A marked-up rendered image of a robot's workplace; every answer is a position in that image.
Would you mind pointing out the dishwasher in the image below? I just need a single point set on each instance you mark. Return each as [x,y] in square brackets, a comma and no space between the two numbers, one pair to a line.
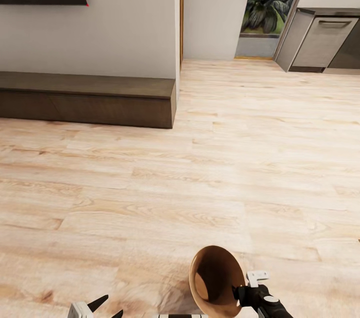
[323,39]

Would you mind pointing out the cabinet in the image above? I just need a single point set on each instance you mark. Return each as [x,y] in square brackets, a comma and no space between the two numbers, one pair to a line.
[133,101]

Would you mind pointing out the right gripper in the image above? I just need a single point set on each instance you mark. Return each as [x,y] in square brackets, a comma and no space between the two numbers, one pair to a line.
[245,294]

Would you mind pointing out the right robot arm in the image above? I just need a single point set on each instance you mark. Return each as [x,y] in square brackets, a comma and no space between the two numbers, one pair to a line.
[257,296]

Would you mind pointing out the fixed window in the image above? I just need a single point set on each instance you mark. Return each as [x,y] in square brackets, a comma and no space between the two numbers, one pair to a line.
[262,29]

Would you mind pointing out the trash can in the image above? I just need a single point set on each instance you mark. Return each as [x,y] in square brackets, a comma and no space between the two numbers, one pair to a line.
[213,271]

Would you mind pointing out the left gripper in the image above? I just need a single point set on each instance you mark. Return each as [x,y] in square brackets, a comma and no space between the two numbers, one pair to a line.
[97,303]

